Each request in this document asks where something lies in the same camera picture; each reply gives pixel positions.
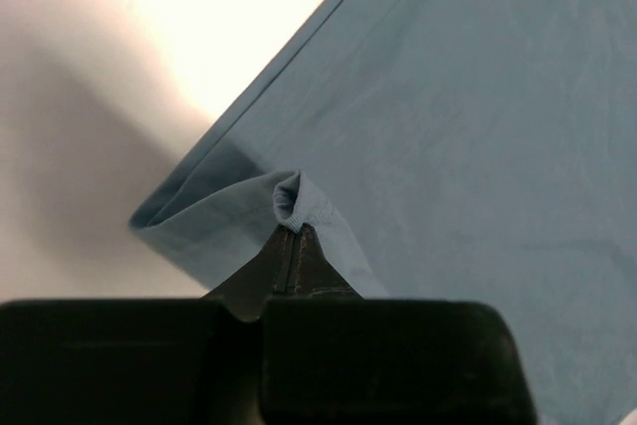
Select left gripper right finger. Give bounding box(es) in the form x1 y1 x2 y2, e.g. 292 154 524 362
261 227 538 424

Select grey-blue t shirt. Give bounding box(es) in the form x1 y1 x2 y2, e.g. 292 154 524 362
129 0 636 424

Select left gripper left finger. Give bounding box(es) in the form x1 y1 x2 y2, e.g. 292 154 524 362
1 227 302 424

